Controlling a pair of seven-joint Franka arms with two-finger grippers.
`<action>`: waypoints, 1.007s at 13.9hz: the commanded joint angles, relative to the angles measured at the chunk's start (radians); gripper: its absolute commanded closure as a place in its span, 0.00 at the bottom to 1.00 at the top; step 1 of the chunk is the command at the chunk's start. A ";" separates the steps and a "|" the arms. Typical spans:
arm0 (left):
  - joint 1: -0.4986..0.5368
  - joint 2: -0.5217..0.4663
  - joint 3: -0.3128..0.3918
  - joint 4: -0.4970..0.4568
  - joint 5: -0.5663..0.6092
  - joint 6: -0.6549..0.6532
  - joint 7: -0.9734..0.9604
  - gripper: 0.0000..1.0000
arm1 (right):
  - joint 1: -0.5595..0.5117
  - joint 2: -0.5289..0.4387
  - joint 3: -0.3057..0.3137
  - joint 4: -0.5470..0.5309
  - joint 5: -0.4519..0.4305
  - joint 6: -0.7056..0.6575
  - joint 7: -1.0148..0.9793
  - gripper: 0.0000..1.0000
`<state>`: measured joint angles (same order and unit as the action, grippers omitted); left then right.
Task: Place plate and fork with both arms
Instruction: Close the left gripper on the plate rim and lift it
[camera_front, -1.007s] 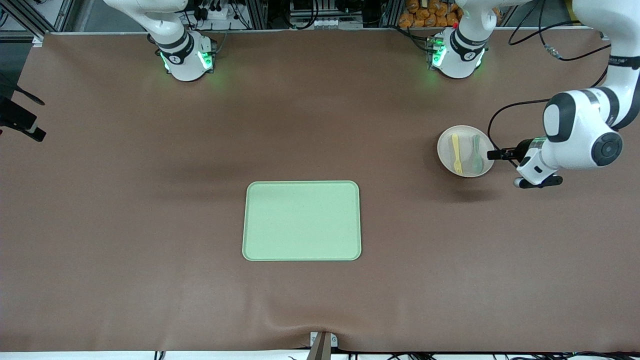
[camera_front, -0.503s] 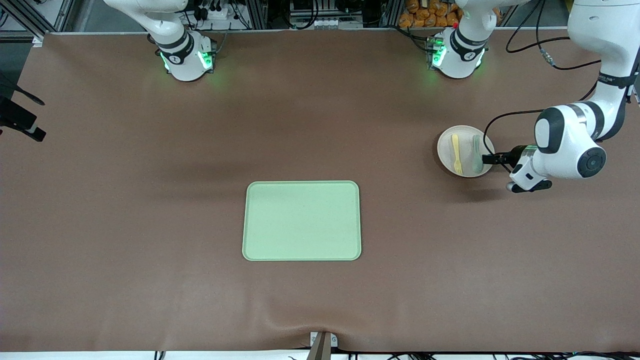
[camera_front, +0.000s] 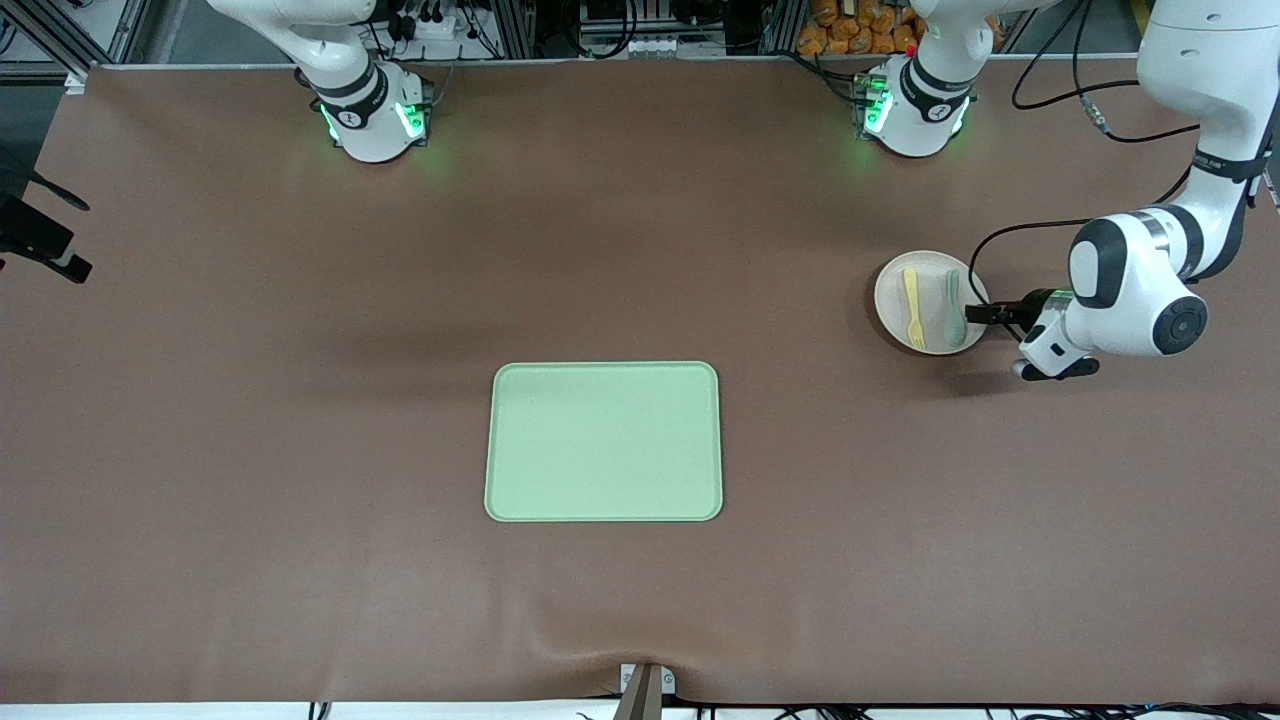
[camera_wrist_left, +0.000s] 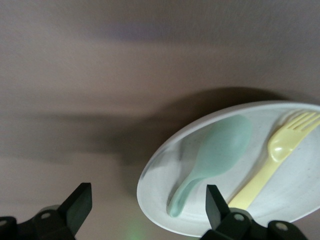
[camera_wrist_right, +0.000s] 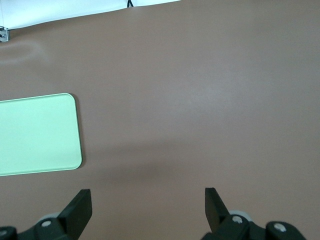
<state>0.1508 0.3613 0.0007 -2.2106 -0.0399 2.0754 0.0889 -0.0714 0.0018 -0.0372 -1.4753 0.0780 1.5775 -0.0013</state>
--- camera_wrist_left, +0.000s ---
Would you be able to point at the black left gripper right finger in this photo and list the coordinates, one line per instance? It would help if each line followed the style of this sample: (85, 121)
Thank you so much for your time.
(217, 210)

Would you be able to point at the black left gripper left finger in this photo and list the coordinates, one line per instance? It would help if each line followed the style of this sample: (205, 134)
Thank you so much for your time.
(75, 212)

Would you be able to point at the yellow plastic fork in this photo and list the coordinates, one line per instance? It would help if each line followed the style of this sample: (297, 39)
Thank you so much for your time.
(260, 180)

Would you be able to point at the white round plate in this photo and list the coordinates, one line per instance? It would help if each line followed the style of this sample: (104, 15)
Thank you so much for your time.
(287, 187)

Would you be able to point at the mint green plastic spoon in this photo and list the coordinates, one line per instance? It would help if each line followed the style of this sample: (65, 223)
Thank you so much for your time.
(220, 150)

